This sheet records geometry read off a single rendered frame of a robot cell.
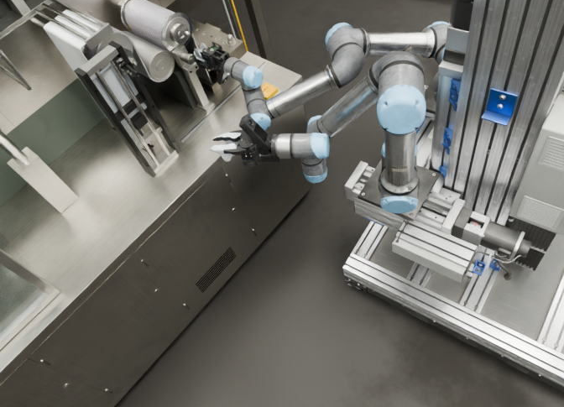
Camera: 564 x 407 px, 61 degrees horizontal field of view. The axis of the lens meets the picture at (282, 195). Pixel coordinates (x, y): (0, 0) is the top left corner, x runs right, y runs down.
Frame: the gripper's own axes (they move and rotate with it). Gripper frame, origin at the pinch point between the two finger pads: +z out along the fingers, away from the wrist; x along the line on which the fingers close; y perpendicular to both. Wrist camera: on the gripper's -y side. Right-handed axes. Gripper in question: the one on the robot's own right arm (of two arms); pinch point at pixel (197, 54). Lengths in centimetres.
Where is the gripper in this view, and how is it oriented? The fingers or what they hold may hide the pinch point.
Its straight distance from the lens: 210.9
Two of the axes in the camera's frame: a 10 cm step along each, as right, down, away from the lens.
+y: -1.8, -5.5, -8.2
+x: -6.4, 7.0, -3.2
